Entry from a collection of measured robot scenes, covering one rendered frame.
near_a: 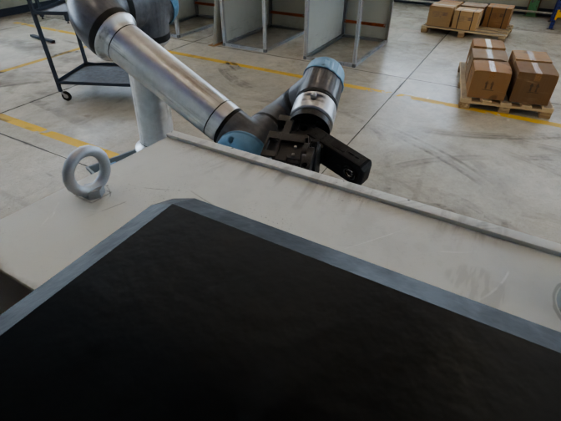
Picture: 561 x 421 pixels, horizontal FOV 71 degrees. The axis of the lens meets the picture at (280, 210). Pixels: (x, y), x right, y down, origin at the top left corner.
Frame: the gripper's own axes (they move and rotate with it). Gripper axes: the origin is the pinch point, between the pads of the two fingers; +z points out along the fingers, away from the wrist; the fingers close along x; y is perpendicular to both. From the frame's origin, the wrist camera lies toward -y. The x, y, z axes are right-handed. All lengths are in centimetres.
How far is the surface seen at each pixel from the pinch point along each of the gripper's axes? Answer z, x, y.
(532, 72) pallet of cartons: -324, -177, -140
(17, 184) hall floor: -99, -159, 228
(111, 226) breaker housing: 16.9, 20.7, 9.8
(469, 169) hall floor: -198, -181, -85
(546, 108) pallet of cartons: -308, -201, -160
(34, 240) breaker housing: 19.7, 21.7, 14.0
